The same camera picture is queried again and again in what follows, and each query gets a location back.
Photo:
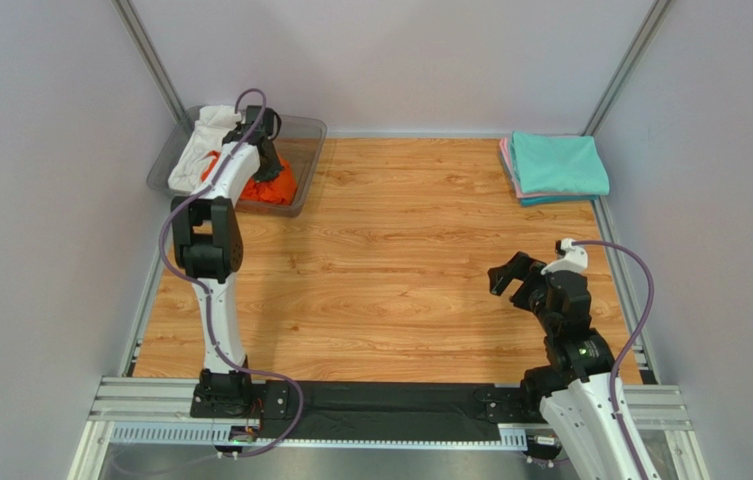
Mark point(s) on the corner aluminium post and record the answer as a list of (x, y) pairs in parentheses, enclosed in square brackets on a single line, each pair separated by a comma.
[(132, 21), (646, 32)]

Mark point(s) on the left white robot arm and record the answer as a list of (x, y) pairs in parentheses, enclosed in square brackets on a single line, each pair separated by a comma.
[(208, 247)]

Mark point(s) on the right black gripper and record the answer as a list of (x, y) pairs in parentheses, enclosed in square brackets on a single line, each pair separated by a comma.
[(526, 280)]

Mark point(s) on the aluminium frame rail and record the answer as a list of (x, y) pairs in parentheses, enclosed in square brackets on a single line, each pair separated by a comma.
[(142, 427)]

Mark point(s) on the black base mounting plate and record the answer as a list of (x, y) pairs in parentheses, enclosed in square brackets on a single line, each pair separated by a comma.
[(369, 411)]

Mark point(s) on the clear plastic bin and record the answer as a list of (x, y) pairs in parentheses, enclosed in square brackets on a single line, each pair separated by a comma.
[(299, 142)]

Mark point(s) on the white t shirt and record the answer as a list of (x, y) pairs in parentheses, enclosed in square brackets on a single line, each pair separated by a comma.
[(203, 149)]

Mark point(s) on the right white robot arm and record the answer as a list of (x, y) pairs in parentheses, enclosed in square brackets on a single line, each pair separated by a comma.
[(578, 393)]

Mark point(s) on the orange t shirt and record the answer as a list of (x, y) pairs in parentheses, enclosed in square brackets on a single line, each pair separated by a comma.
[(276, 186)]

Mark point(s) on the left corner aluminium post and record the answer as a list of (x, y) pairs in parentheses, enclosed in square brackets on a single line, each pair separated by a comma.
[(132, 21)]

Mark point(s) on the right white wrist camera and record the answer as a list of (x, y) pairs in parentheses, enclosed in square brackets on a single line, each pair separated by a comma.
[(571, 257)]

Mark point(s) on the pink folded t shirt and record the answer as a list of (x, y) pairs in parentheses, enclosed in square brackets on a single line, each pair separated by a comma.
[(506, 162)]

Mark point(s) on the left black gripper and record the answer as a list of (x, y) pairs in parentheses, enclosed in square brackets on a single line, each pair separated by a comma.
[(265, 173)]

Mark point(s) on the dark teal folded t shirt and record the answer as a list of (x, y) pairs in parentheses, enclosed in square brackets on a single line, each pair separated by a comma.
[(543, 200)]

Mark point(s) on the right corner aluminium post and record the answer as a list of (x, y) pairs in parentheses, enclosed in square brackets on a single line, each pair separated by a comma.
[(646, 32)]

